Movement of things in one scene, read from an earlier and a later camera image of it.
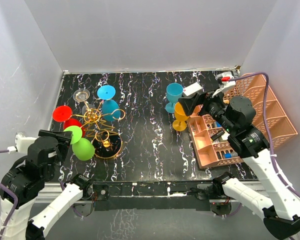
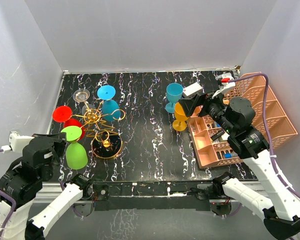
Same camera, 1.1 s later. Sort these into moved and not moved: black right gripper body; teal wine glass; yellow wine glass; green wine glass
Moved: green wine glass
Not moved: teal wine glass; black right gripper body; yellow wine glass
